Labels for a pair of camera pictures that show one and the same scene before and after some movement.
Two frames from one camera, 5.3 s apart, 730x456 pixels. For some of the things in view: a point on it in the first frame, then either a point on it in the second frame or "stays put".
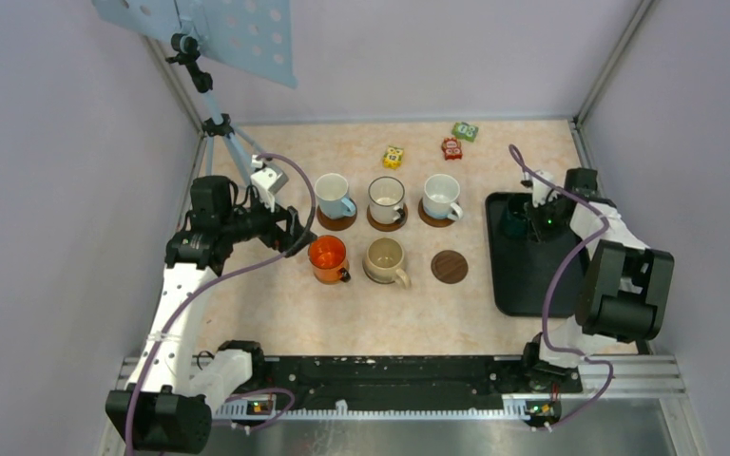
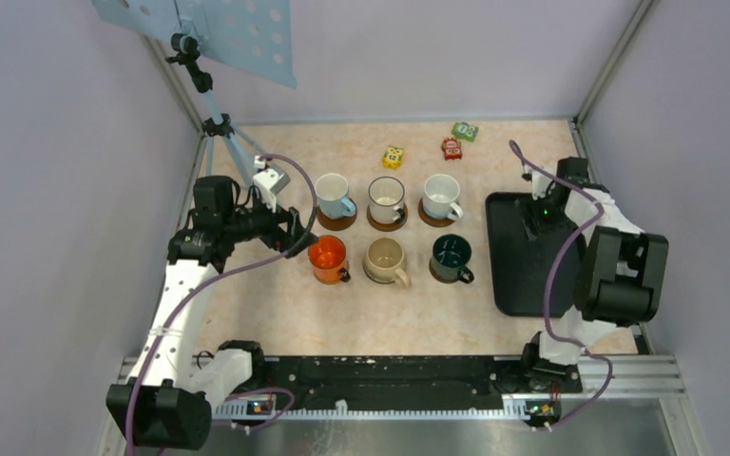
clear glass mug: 386,199 stays put
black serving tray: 523,270 stays put
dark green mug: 517,217 -> 450,256
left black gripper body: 256,220 stays put
